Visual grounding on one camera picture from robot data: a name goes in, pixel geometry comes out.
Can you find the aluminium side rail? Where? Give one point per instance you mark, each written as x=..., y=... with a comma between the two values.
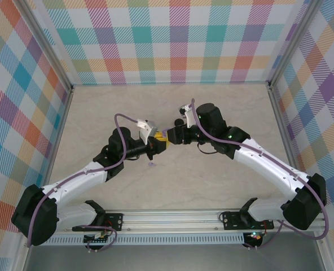
x=62, y=127
x=281, y=127

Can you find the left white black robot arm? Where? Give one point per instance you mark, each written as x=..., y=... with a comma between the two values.
x=47, y=226

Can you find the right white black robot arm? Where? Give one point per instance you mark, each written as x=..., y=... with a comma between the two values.
x=299, y=209

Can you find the aluminium frame post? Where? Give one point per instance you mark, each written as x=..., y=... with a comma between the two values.
x=47, y=42
x=294, y=42

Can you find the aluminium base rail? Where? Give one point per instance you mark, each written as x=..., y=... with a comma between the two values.
x=169, y=221

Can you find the black earbud charging case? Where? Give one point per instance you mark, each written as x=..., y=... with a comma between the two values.
x=179, y=122

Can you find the grey metal panel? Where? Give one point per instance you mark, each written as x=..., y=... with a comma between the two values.
x=169, y=259

